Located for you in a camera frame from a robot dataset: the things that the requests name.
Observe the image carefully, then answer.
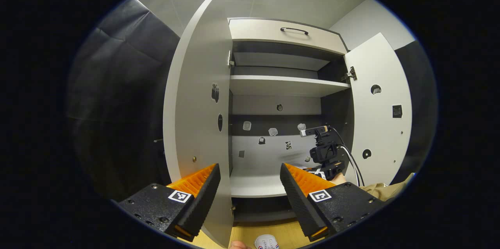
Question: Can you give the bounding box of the black backdrop cloth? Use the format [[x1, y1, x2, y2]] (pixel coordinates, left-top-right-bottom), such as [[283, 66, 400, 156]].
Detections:
[[395, 40, 438, 185], [66, 0, 181, 202]]

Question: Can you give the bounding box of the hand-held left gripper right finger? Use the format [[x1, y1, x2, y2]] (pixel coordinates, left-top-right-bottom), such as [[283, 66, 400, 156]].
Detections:
[[280, 162, 385, 242]]

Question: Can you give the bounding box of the black drawer handle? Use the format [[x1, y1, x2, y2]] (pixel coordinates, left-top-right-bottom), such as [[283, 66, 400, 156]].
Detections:
[[280, 27, 309, 36]]

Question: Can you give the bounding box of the white cabinet shelf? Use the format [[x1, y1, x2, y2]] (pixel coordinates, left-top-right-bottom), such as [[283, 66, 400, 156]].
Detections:
[[229, 75, 351, 97]]

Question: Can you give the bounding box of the white cabinet door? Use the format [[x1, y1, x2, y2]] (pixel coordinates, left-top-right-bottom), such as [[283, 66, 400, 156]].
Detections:
[[344, 32, 413, 187], [163, 0, 235, 249]]

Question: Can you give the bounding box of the black cable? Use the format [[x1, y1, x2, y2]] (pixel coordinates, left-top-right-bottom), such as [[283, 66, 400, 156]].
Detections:
[[329, 126, 366, 187]]

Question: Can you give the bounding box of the white shoe cabinet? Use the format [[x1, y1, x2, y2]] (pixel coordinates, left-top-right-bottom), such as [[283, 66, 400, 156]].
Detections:
[[227, 17, 356, 224]]

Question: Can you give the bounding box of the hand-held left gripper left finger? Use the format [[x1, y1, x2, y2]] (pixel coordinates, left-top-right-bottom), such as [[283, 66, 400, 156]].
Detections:
[[117, 163, 221, 242]]

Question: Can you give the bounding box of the white cable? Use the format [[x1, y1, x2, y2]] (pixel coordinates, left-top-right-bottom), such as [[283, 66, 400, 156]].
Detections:
[[339, 145, 362, 187]]

